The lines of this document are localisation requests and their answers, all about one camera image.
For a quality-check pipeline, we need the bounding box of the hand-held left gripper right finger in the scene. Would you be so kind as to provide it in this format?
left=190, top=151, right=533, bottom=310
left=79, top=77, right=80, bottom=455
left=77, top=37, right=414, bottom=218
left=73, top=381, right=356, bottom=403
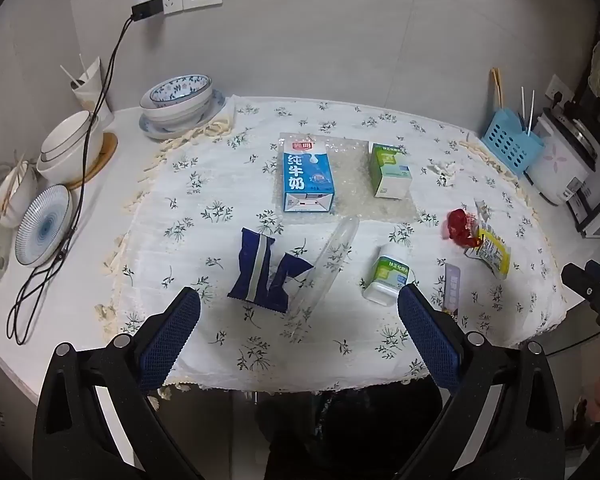
left=395, top=282, right=566, bottom=480

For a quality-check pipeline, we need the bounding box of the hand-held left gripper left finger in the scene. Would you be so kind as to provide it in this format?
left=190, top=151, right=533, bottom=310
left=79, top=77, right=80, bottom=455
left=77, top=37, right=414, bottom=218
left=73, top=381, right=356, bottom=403
left=32, top=286, right=206, bottom=480

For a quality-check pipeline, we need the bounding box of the purple snack wrapper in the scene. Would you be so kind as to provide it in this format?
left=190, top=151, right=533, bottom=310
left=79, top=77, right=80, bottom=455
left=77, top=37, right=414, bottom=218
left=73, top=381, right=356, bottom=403
left=442, top=262, right=463, bottom=317

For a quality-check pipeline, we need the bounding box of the white green-label pill bottle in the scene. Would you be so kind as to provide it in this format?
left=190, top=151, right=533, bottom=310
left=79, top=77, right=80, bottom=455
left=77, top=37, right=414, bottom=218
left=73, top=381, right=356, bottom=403
left=362, top=244, right=415, bottom=307

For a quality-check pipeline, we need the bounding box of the yellow sauce packet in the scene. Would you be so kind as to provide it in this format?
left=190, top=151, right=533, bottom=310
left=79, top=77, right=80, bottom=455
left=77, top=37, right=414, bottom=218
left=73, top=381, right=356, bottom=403
left=464, top=227, right=512, bottom=281

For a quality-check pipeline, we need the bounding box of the navy snack wrapper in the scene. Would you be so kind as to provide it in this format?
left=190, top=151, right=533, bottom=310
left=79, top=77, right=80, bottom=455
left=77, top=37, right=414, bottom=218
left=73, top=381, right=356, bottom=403
left=227, top=227, right=315, bottom=313

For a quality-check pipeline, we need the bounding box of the red wrapper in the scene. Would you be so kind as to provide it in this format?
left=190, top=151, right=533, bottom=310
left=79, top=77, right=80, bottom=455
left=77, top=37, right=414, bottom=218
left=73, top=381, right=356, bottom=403
left=442, top=207, right=483, bottom=248

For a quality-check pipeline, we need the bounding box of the white tissue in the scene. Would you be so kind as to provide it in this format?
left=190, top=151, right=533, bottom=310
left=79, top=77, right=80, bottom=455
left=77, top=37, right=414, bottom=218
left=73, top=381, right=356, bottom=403
left=427, top=160, right=461, bottom=186

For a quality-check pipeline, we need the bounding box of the green and white box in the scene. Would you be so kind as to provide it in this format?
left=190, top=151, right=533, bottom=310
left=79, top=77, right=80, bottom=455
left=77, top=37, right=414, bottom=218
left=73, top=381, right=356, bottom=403
left=368, top=142, right=414, bottom=200

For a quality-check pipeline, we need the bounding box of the clear bubble wrap sheet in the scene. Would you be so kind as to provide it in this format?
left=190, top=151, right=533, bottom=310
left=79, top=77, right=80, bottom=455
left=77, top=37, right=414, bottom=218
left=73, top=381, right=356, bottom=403
left=272, top=132, right=418, bottom=221

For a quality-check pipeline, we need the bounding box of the blue milk carton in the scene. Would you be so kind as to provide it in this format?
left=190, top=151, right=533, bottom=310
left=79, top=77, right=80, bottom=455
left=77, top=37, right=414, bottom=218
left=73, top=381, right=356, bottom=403
left=278, top=132, right=337, bottom=213

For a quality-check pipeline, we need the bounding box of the white toaster oven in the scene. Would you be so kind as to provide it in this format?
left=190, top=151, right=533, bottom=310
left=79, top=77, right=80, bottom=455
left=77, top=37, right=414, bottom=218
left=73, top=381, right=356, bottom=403
left=570, top=160, right=600, bottom=238

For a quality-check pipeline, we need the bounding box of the white rice cooker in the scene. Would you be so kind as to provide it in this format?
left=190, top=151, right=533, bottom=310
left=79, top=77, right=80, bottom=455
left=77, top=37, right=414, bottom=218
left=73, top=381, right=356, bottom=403
left=524, top=105, right=600, bottom=206

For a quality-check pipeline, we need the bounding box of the white floral tablecloth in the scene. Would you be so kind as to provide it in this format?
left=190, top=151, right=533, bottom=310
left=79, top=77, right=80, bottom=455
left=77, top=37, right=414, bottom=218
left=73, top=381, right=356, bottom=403
left=94, top=94, right=568, bottom=396

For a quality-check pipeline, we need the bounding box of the light blue utensil basket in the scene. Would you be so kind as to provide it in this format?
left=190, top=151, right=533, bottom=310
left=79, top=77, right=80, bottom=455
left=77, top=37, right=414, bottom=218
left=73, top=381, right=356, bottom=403
left=481, top=107, right=546, bottom=177

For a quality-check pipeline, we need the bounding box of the blue striped plate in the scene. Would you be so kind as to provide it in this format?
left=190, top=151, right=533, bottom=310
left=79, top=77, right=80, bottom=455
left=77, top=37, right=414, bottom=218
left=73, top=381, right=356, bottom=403
left=15, top=184, right=73, bottom=266

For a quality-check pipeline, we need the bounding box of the round wooden trivet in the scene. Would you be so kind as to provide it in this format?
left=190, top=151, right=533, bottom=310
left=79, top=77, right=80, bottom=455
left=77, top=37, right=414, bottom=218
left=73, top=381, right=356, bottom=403
left=67, top=132, right=118, bottom=191

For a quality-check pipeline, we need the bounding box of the white bowl holding chopsticks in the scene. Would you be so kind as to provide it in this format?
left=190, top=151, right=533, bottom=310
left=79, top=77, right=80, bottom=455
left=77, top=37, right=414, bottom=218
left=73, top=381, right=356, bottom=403
left=0, top=160, right=38, bottom=228

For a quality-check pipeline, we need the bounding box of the floral plate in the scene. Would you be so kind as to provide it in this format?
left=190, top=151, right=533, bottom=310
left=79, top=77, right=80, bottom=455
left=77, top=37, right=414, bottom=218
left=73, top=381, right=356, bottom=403
left=139, top=91, right=227, bottom=140

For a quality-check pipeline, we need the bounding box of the small floral bowl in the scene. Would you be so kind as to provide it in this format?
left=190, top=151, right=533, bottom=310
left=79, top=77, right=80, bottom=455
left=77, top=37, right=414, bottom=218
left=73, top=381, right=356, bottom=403
left=149, top=75, right=213, bottom=111

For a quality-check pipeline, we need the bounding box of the white paper cup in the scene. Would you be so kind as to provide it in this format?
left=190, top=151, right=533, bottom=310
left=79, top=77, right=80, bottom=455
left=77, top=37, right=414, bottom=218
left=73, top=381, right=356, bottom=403
left=71, top=57, right=115, bottom=126

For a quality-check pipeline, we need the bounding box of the black power adapter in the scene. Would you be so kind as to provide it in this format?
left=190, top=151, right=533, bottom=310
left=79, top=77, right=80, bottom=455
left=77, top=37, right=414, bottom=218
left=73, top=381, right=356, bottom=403
left=131, top=0, right=163, bottom=22

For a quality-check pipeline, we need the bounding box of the white wall outlet with plug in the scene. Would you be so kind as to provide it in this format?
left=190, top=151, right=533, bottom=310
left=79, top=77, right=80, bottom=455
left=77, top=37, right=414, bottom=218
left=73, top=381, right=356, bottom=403
left=545, top=75, right=574, bottom=109

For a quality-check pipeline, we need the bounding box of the black cable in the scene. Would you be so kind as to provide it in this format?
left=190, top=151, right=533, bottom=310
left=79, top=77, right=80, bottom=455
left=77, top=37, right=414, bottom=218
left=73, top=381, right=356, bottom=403
left=7, top=12, right=133, bottom=346

